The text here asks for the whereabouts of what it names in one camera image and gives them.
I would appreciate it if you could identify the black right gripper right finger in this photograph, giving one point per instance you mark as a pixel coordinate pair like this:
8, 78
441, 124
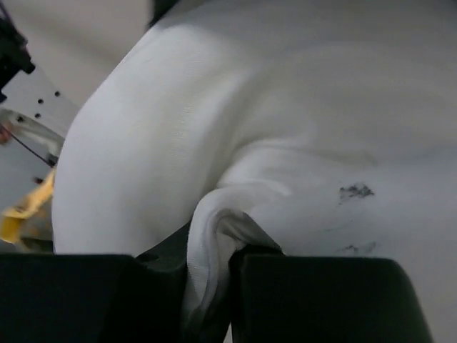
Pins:
257, 250

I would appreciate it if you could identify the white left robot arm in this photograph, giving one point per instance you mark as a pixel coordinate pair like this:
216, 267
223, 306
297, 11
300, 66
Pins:
33, 110

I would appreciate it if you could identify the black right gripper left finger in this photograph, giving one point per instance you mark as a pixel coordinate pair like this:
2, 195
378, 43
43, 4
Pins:
167, 260

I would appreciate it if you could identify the white pillow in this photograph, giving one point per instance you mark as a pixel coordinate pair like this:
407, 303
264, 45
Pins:
320, 128

